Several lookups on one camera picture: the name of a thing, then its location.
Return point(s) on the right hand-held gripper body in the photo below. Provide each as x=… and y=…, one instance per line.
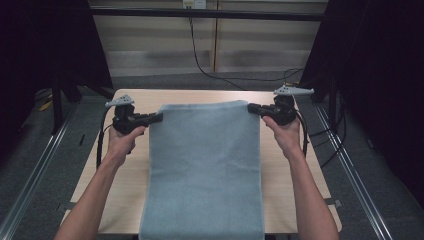
x=283, y=111

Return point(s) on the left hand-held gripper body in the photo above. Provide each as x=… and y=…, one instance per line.
x=125, y=121

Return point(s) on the light blue towel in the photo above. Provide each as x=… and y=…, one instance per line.
x=203, y=173

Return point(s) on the person's left hand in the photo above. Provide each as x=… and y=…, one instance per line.
x=123, y=146

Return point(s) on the person's right hand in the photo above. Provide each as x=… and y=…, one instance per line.
x=285, y=138

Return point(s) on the small black floor piece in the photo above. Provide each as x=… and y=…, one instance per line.
x=81, y=140

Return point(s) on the black metal stand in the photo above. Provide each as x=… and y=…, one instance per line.
x=57, y=106

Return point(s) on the yellow floor item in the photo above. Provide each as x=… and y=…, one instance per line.
x=45, y=106

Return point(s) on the dark curtain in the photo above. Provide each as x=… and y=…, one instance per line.
x=43, y=43
x=376, y=83

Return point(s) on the grey tape strip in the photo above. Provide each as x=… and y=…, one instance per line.
x=63, y=206
x=334, y=202

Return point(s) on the black horizontal bar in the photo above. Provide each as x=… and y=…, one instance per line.
x=206, y=14

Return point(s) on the metal floor rail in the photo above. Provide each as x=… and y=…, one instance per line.
x=356, y=180
x=30, y=180

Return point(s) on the white wall socket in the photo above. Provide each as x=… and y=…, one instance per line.
x=194, y=4

